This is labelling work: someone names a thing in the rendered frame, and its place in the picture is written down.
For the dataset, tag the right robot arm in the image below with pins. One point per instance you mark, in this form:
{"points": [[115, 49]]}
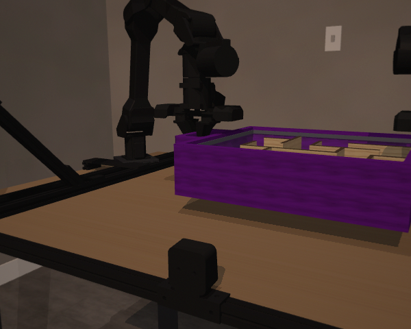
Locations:
{"points": [[402, 53]]}

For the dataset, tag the purple wooden maze board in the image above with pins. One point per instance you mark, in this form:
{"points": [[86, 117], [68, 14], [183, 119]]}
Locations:
{"points": [[362, 178]]}

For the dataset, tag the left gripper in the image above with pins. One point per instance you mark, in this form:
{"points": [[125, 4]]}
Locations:
{"points": [[197, 95]]}

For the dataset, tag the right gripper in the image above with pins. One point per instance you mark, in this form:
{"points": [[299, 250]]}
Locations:
{"points": [[402, 121]]}

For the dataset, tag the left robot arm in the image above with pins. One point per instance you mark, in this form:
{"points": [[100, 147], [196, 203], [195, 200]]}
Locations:
{"points": [[207, 58]]}

